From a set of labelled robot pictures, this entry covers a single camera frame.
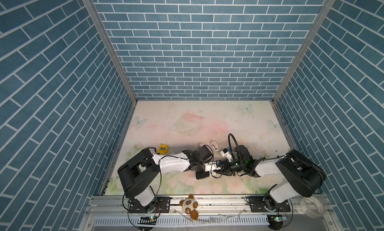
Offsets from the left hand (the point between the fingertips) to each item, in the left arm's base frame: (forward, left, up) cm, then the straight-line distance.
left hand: (208, 172), depth 85 cm
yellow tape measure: (+14, +27, +2) cm, 31 cm away
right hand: (0, -3, +3) cm, 5 cm away
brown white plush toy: (-17, +10, +4) cm, 20 cm away
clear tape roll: (-21, -47, +3) cm, 51 cm away
